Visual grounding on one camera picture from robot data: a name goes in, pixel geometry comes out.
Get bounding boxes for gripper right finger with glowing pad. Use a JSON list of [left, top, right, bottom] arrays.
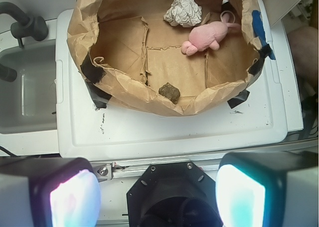
[[215, 151, 319, 227]]

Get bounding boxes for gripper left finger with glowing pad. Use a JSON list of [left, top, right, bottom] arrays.
[[0, 157, 101, 227]]

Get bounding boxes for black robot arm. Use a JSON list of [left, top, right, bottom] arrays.
[[0, 151, 319, 227]]

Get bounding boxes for brown rock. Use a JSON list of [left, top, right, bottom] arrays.
[[159, 83, 180, 105]]

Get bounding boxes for white plastic lid platform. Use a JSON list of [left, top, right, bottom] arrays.
[[55, 10, 304, 161]]

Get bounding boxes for grey plastic bin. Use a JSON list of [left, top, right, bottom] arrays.
[[0, 40, 57, 134]]

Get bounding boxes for pink plush toy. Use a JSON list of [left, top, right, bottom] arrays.
[[181, 10, 241, 56]]

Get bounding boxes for black faucet-like pipe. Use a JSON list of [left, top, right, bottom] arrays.
[[0, 2, 49, 48]]

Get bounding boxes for crumpled white paper ball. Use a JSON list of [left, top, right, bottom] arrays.
[[163, 0, 202, 27]]

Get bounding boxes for aluminium rail with bracket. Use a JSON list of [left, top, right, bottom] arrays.
[[90, 137, 319, 182]]

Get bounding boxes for brown paper bag enclosure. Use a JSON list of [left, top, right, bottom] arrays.
[[67, 0, 275, 116]]

